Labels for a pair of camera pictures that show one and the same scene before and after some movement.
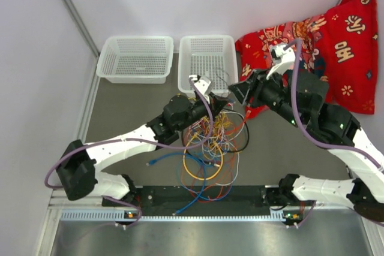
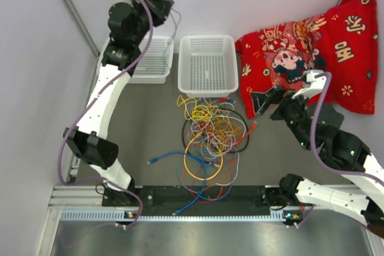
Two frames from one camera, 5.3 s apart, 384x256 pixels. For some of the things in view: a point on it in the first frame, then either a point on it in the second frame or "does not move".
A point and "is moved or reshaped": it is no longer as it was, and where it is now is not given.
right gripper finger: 242,90 to 258,98
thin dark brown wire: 221,78 to 174,20
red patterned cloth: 339,47 does not move
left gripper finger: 217,104 to 158,8
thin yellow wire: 213,128 is moved or reshaped
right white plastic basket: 211,56 does not move
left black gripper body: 198,109 to 142,21
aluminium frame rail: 60,199 does not move
